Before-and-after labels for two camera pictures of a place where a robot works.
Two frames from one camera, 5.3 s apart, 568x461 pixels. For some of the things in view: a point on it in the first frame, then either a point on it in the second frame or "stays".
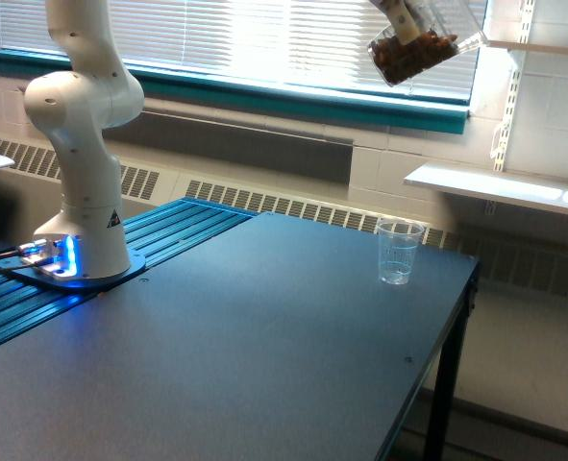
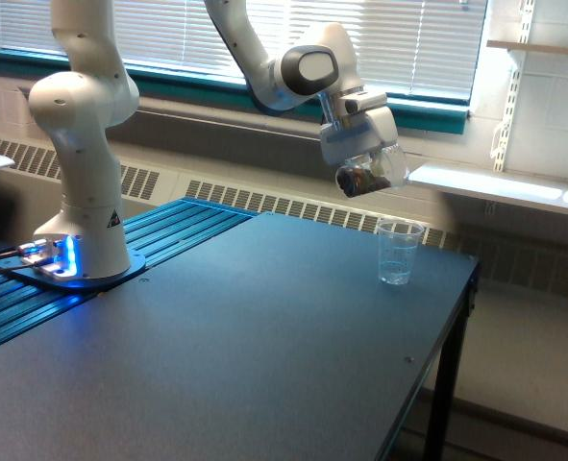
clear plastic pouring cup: x=452 y=36 to x=365 y=173
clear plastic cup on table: x=397 y=245 stays
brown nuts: x=396 y=62 to x=354 y=181
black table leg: x=439 y=433 stays
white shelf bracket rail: x=515 y=83 stays
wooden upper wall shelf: x=555 y=48 stays
